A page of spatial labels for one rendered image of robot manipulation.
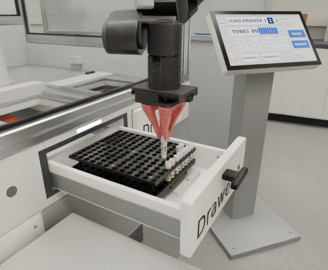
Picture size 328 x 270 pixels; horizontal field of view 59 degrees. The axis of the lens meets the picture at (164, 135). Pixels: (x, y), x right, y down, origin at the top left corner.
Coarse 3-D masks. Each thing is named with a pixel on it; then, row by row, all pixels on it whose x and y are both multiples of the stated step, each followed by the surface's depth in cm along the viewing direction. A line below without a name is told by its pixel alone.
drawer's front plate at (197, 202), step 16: (240, 144) 62; (224, 160) 55; (240, 160) 64; (208, 176) 49; (192, 192) 45; (208, 192) 48; (192, 208) 43; (208, 208) 50; (192, 224) 44; (208, 224) 52; (192, 240) 46
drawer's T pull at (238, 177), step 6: (246, 168) 55; (222, 174) 53; (228, 174) 53; (234, 174) 53; (240, 174) 53; (246, 174) 55; (228, 180) 53; (234, 180) 51; (240, 180) 51; (234, 186) 50
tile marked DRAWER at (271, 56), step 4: (264, 52) 132; (268, 52) 133; (272, 52) 133; (276, 52) 134; (264, 56) 131; (268, 56) 132; (272, 56) 133; (276, 56) 133; (264, 60) 131; (268, 60) 131; (272, 60) 132; (276, 60) 132; (280, 60) 133
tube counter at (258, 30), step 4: (252, 28) 135; (256, 28) 136; (260, 28) 136; (264, 28) 137; (268, 28) 138; (272, 28) 138; (276, 28) 139; (280, 28) 140; (252, 32) 134; (256, 32) 135; (260, 32) 136; (264, 32) 136; (268, 32) 137; (272, 32) 138; (276, 32) 138; (280, 32) 139; (284, 32) 140
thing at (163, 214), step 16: (112, 128) 79; (128, 128) 79; (80, 144) 70; (48, 160) 62; (64, 160) 66; (208, 160) 69; (64, 176) 59; (80, 176) 57; (96, 176) 56; (80, 192) 58; (96, 192) 55; (112, 192) 53; (128, 192) 51; (112, 208) 55; (128, 208) 52; (144, 208) 50; (160, 208) 48; (176, 208) 47; (144, 224) 52; (160, 224) 49; (176, 224) 47
